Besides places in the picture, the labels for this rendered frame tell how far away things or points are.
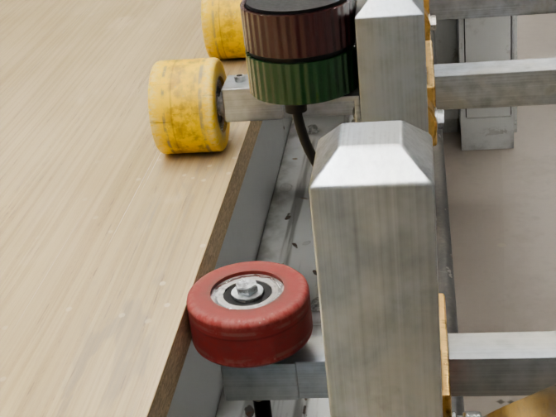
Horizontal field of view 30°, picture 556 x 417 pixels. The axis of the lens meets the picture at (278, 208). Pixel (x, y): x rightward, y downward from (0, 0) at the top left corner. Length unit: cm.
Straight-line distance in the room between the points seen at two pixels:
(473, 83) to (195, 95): 23
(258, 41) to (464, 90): 35
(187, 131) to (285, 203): 58
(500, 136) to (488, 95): 221
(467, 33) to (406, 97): 242
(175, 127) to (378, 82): 35
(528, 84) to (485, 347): 26
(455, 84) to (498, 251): 171
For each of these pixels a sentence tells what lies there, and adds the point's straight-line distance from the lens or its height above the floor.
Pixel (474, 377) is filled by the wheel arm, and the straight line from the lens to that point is 68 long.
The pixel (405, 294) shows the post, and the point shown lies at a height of 109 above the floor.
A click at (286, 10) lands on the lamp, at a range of 53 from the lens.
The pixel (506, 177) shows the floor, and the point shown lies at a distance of 292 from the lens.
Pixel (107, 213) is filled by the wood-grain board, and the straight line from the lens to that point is 82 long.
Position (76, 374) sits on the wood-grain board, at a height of 90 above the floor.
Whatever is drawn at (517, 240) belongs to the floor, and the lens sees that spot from 260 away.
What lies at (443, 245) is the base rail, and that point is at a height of 70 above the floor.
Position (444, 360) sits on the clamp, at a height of 87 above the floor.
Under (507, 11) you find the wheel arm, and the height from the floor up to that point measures 94.
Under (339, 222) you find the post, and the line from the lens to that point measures 29.
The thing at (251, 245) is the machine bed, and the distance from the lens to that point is 127.
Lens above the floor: 125
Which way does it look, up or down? 26 degrees down
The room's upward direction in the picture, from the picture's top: 6 degrees counter-clockwise
